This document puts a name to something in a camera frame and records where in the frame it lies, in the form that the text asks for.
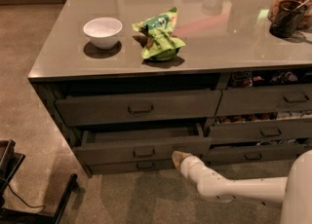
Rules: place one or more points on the green crumpled snack bag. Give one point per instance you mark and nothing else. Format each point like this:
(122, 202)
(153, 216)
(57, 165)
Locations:
(161, 44)

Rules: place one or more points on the white ceramic bowl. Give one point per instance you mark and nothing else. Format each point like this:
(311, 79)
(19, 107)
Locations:
(103, 32)

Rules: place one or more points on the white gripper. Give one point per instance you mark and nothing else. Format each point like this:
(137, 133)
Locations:
(187, 165)

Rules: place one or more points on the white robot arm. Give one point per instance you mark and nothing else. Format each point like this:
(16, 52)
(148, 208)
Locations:
(293, 193)

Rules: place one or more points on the black mesh cup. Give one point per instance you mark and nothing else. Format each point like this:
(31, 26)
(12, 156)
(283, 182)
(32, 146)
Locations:
(288, 17)

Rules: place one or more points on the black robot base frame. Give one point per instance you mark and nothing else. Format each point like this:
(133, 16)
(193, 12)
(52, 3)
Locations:
(18, 191)

